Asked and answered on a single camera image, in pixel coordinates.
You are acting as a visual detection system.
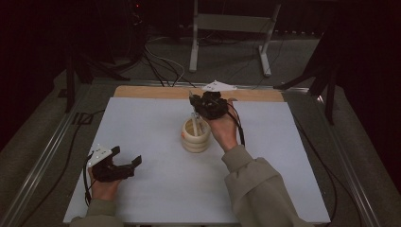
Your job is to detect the black floor cables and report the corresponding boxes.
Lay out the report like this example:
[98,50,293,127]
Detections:
[143,46,197,89]

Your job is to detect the right hand-held gripper cable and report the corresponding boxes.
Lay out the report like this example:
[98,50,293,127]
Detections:
[226,102,246,148]

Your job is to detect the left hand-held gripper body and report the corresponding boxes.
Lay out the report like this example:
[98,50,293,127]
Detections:
[87,144,135,183]

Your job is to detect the person's left hand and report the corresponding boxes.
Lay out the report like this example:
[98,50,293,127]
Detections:
[88,168,122,202]

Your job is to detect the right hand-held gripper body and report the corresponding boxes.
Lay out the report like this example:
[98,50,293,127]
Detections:
[197,79,237,121]

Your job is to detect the white floor cable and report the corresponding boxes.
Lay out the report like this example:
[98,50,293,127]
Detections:
[145,36,185,87]

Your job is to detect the cream ringed pen holder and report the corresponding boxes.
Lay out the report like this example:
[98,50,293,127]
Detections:
[181,116,212,154]

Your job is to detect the aluminium rail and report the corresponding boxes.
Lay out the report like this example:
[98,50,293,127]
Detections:
[315,94,382,227]
[0,84,93,227]

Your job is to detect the white pen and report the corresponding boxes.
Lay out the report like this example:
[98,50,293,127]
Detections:
[190,113,201,137]

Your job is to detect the dark equipment rack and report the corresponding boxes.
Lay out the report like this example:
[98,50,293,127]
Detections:
[124,0,149,61]

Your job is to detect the left hand-held gripper cable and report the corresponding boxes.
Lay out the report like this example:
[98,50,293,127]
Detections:
[82,153,95,206]

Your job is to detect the black cable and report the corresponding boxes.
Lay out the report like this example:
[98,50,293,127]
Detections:
[20,109,106,227]
[294,117,363,227]

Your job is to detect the person's right hand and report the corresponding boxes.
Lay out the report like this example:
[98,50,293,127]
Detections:
[206,99,239,153]

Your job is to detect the white table cover sheet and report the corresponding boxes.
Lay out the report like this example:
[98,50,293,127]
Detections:
[62,96,331,225]

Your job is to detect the hand-held gripper cable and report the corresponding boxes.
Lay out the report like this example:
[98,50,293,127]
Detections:
[82,153,95,206]
[226,102,246,148]

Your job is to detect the grey metal stand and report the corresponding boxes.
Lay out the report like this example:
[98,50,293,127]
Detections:
[188,0,282,78]

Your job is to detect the black tripod stand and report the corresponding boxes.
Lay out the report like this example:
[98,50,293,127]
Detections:
[273,27,340,126]
[64,46,131,114]

